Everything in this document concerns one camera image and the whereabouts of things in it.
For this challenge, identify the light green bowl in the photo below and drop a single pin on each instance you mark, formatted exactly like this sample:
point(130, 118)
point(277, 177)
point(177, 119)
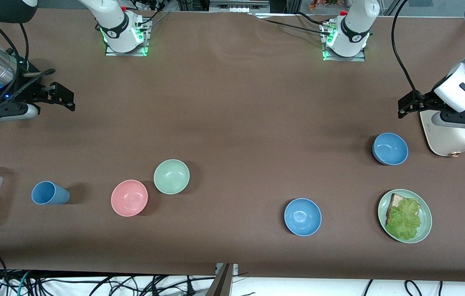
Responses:
point(170, 176)

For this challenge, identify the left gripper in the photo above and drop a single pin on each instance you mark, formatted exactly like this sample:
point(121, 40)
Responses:
point(425, 100)

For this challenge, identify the bread slice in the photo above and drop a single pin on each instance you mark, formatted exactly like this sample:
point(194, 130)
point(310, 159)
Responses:
point(396, 202)

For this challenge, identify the aluminium table bracket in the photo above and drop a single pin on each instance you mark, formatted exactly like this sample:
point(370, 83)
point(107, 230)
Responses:
point(235, 269)

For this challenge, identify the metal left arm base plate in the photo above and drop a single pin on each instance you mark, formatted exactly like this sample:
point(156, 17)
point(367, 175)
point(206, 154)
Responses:
point(358, 58)

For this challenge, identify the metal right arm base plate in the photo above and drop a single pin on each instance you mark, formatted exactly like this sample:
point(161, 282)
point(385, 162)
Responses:
point(133, 52)

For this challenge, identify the brown table cover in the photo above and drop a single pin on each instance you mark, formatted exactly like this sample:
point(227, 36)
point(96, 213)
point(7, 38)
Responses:
point(232, 102)

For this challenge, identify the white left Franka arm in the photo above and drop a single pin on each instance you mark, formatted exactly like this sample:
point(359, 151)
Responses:
point(354, 28)

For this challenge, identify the pink bowl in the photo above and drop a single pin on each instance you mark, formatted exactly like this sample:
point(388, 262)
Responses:
point(129, 198)

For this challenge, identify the blue cup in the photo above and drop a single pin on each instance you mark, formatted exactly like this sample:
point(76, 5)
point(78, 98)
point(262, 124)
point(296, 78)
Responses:
point(47, 193)

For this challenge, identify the blue bowl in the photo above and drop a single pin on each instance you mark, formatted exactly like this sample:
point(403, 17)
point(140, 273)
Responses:
point(390, 149)
point(303, 217)

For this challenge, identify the light green plate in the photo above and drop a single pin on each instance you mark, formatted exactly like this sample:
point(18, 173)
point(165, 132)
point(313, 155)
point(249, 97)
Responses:
point(426, 222)

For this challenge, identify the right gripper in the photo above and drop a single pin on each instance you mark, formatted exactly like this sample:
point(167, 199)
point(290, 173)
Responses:
point(31, 92)

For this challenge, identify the green lettuce leaf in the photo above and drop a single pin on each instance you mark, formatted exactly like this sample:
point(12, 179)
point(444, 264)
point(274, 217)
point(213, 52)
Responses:
point(405, 222)

